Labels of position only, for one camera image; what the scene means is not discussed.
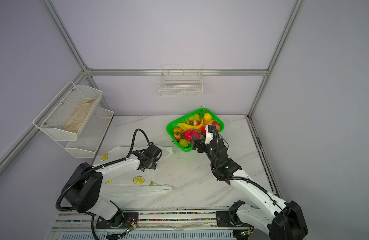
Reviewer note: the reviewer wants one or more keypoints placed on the white mesh shelf bin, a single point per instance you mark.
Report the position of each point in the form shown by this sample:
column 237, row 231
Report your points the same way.
column 91, row 136
column 52, row 119

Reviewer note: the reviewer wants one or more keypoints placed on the fake pink dragon fruit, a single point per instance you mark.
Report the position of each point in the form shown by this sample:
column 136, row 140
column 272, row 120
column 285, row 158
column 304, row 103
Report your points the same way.
column 189, row 134

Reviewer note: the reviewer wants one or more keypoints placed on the upper white mesh shelf bin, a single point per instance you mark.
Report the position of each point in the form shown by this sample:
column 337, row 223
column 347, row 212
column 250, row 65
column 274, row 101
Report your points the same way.
column 52, row 119

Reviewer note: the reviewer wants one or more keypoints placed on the beige cloth in bin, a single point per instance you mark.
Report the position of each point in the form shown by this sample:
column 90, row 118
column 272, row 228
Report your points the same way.
column 75, row 122

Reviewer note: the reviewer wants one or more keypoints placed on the fake green apple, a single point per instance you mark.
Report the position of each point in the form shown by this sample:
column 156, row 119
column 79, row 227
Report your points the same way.
column 183, row 143

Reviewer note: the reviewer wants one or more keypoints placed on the lower white mesh shelf bin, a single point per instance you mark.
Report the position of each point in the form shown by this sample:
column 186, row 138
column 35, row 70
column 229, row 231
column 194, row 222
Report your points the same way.
column 91, row 136

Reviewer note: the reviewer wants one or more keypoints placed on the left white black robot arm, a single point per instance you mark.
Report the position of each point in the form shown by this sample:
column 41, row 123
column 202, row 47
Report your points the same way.
column 82, row 191

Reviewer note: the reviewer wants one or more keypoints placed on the white wire wall basket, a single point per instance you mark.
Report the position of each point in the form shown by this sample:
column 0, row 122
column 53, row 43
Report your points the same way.
column 181, row 80

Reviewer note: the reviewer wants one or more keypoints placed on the fake orange persimmon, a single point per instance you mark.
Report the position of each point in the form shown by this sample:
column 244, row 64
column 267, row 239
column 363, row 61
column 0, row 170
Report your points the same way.
column 177, row 130

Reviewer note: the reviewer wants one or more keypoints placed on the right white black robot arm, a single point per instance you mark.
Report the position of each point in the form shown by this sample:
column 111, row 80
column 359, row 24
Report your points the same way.
column 272, row 215

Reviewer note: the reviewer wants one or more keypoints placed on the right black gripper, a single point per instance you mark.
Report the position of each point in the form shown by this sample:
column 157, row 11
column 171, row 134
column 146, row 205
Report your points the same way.
column 201, row 143

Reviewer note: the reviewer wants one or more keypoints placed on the green plastic fruit basket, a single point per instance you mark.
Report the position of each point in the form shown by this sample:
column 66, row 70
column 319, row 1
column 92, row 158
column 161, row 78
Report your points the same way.
column 184, row 119

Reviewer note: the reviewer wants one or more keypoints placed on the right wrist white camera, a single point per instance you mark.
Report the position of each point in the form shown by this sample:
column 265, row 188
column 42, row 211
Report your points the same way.
column 209, row 133

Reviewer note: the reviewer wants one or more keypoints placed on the fake yellow banana bunch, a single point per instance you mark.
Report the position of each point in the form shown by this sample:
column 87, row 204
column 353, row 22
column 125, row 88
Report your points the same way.
column 186, row 127

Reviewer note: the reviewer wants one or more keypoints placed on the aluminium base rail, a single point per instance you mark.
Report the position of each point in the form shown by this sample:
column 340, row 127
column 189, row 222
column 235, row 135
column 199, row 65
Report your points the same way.
column 155, row 225

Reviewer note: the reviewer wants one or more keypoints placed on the fake green starfruit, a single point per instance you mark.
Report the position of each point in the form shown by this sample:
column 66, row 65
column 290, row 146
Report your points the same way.
column 195, row 117

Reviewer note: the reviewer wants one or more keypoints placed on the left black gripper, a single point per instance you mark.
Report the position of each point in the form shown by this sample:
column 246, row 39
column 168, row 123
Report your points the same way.
column 156, row 152

